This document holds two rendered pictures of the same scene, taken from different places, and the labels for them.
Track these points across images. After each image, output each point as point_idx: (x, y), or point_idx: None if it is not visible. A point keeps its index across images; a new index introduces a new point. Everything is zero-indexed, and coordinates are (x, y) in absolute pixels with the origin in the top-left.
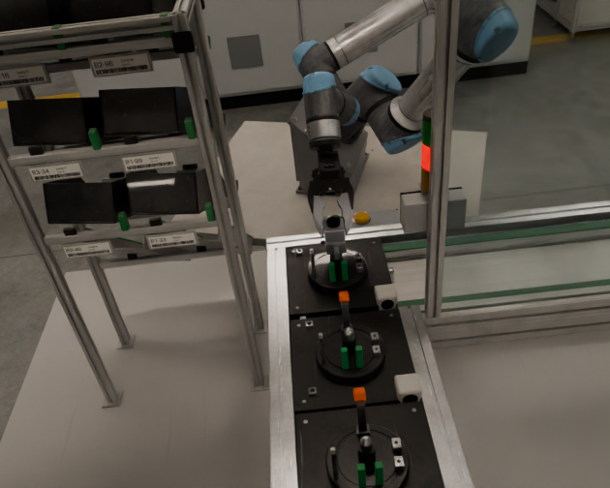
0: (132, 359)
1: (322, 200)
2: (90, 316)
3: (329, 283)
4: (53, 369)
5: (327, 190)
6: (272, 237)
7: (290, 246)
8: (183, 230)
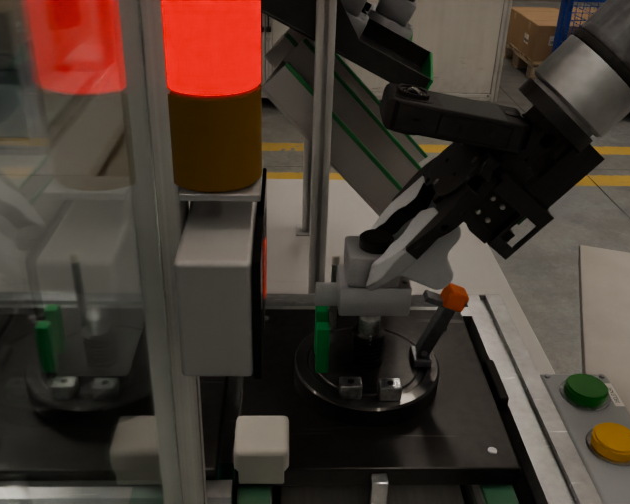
0: (273, 237)
1: (414, 194)
2: (364, 203)
3: (312, 347)
4: (272, 191)
5: (432, 180)
6: (592, 364)
7: (475, 323)
8: (376, 122)
